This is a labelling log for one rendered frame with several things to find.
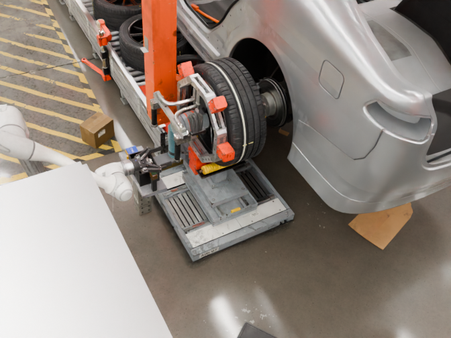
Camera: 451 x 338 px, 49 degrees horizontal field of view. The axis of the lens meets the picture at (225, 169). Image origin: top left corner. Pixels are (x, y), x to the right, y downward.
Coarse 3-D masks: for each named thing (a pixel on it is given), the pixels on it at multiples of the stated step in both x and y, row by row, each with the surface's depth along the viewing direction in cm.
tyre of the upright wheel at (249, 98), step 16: (208, 64) 295; (224, 64) 294; (240, 64) 295; (208, 80) 291; (224, 80) 284; (240, 80) 286; (224, 96) 280; (240, 96) 283; (256, 96) 287; (224, 112) 285; (240, 112) 282; (256, 112) 287; (240, 128) 285; (256, 128) 290; (240, 144) 290; (256, 144) 297; (240, 160) 307
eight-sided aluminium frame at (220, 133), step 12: (180, 84) 310; (192, 84) 292; (204, 84) 288; (180, 96) 317; (204, 96) 281; (180, 108) 325; (216, 132) 283; (192, 144) 325; (216, 144) 289; (204, 156) 313; (216, 156) 296
